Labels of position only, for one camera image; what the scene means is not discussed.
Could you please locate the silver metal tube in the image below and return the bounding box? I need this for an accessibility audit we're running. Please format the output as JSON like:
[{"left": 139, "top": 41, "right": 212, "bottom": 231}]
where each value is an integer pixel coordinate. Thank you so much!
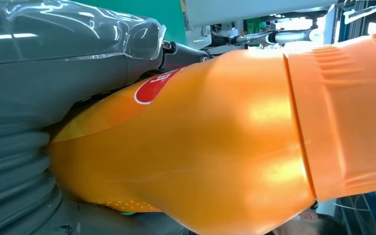
[{"left": 230, "top": 28, "right": 317, "bottom": 46}]

